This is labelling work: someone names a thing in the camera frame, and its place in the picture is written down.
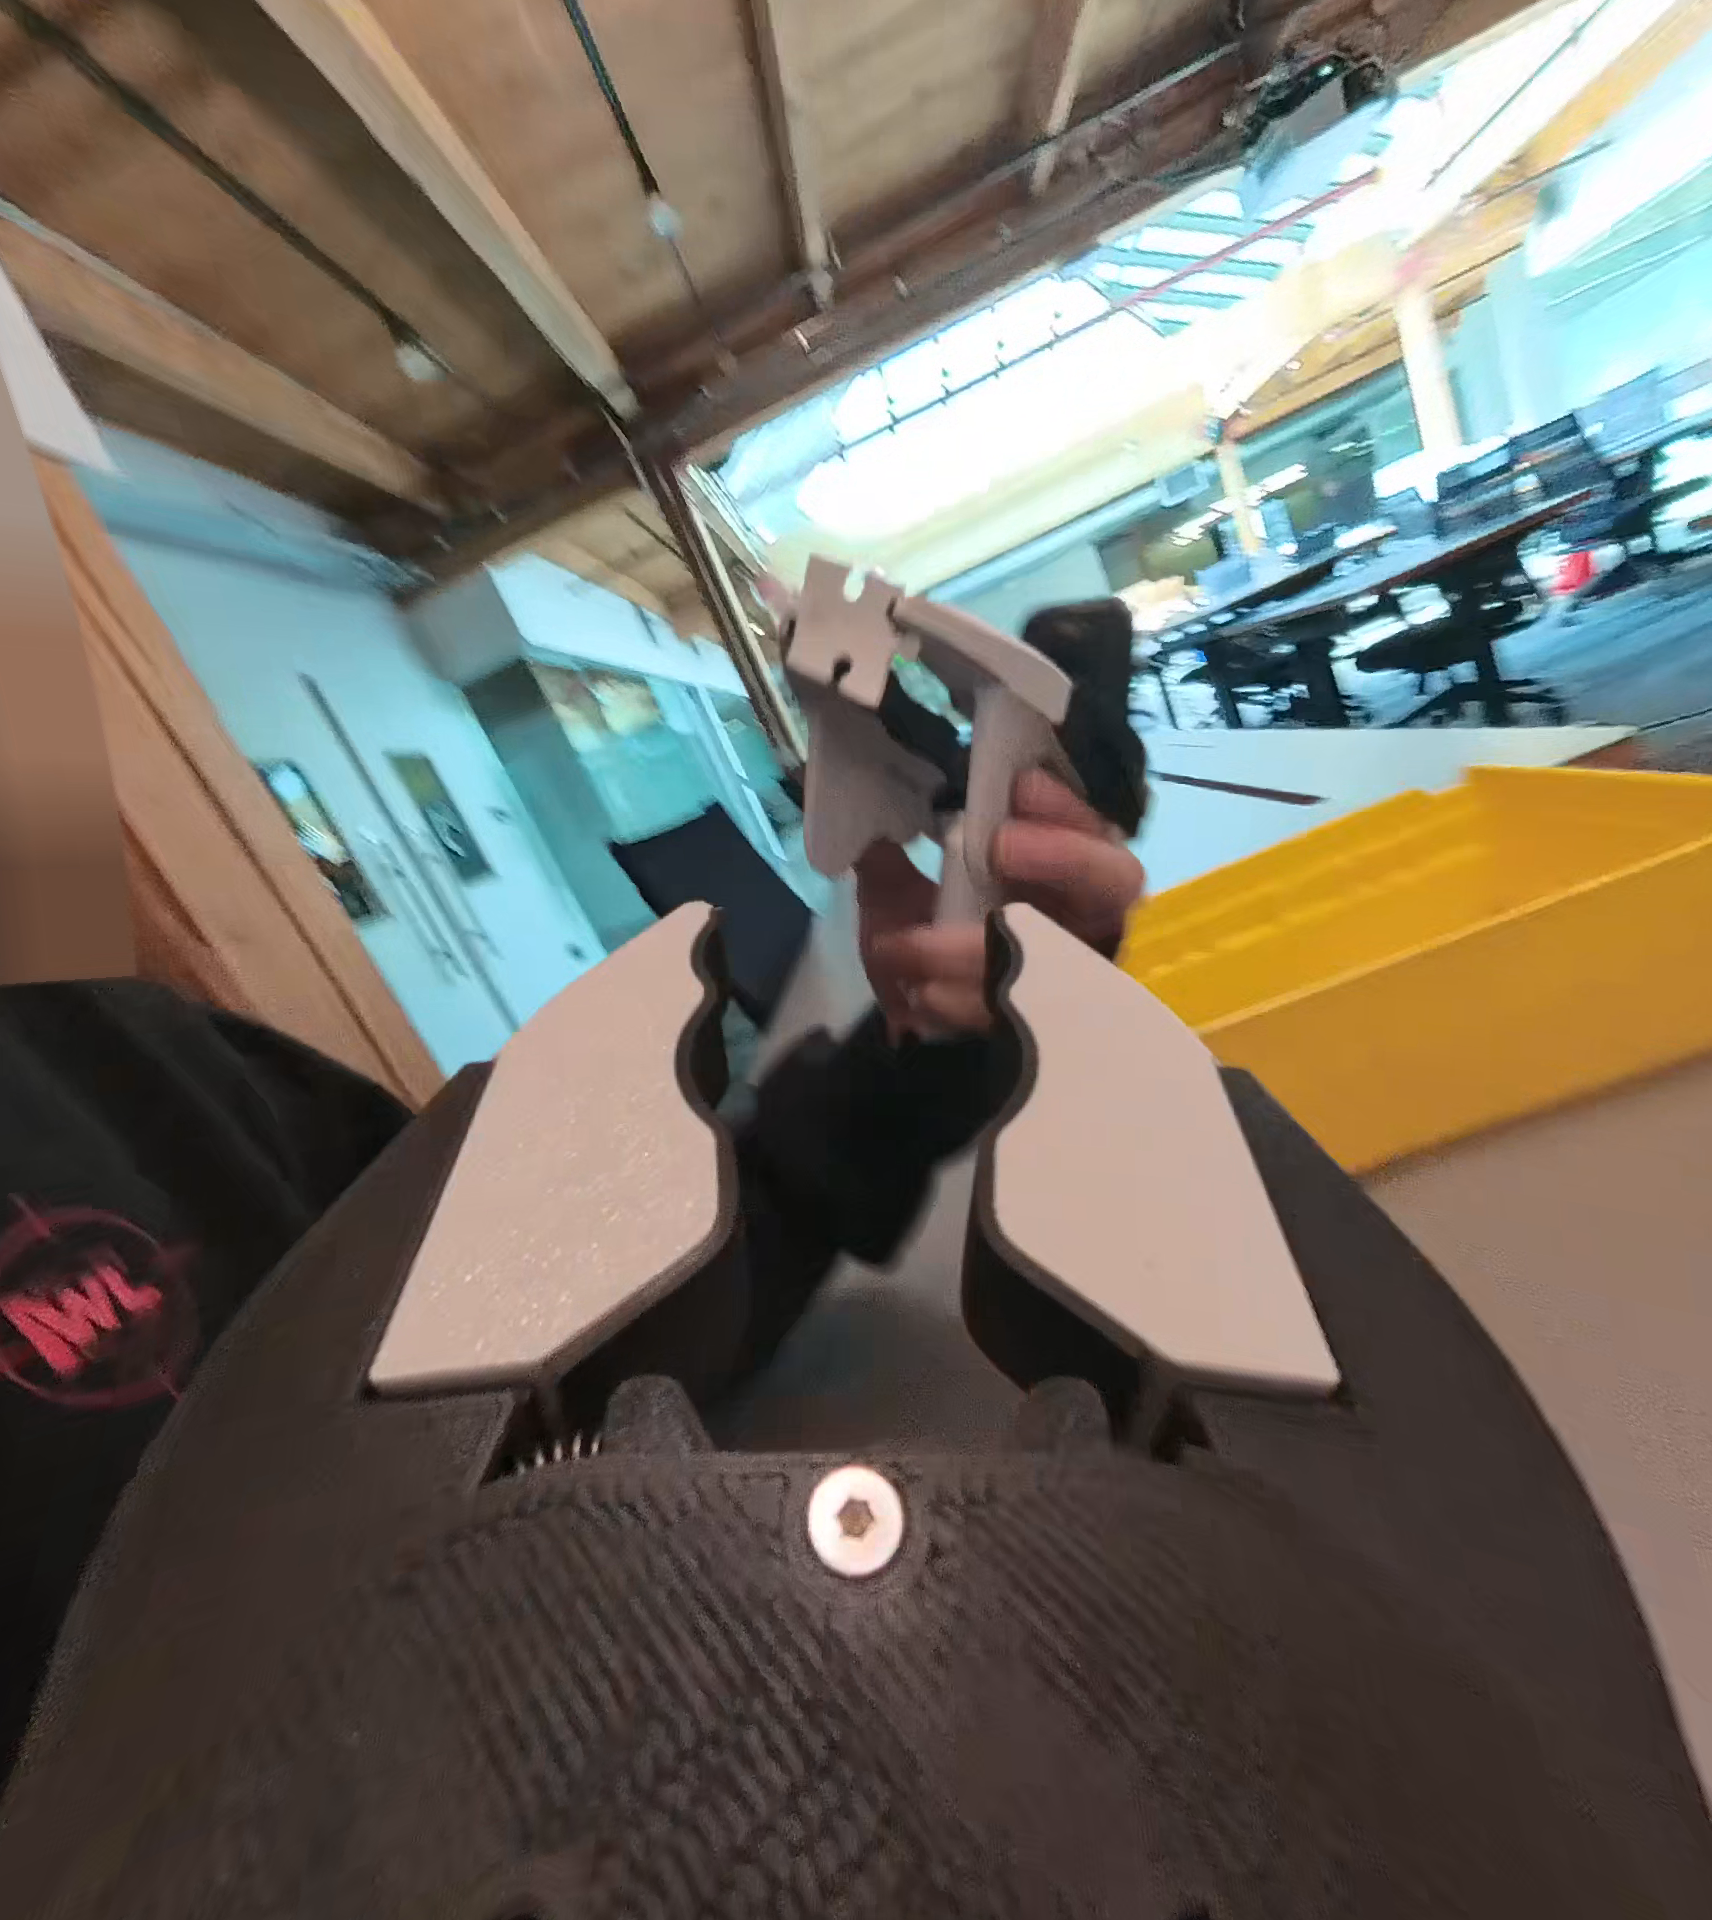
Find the person's left hand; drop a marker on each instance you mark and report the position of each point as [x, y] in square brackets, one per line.
[1066, 871]

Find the yellow plastic bin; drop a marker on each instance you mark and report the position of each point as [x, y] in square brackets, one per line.
[1470, 961]

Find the grey ceiling unit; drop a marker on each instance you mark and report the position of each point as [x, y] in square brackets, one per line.
[1315, 104]

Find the long dark office desk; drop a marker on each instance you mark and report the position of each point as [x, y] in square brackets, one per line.
[1397, 563]

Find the white puzzle piece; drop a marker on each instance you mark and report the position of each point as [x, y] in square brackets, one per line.
[840, 630]

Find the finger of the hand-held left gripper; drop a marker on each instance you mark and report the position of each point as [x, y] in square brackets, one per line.
[871, 795]
[985, 669]

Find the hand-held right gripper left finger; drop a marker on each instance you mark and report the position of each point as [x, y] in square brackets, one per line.
[556, 1185]

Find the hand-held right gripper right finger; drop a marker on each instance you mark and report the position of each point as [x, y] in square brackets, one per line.
[1141, 1185]

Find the person's left forearm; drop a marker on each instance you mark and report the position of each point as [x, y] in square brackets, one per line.
[857, 1154]

